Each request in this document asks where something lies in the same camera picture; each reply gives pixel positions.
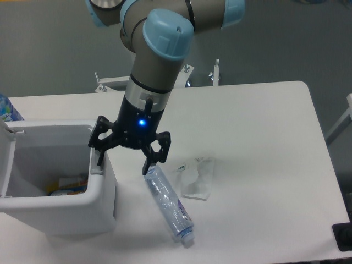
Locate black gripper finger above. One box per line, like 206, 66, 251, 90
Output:
88, 115, 124, 166
141, 131, 171, 175

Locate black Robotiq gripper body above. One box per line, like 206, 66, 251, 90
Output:
113, 97, 164, 150

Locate white push-lid trash can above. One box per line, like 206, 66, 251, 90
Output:
1, 120, 117, 235

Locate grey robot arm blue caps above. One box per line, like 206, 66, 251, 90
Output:
86, 0, 246, 173

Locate trash inside the can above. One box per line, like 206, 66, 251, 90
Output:
45, 174, 88, 196

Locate crumpled clear plastic bag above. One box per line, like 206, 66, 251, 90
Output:
176, 156, 216, 201

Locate clear plastic water bottle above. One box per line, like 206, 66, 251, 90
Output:
144, 166, 195, 245

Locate blue labelled bottle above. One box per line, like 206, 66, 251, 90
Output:
0, 94, 24, 122

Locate black clamp at table corner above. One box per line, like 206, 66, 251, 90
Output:
332, 222, 351, 252

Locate white pedestal base frame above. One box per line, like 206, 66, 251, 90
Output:
95, 58, 222, 93

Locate white frame at right edge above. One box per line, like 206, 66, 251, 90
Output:
325, 93, 351, 146

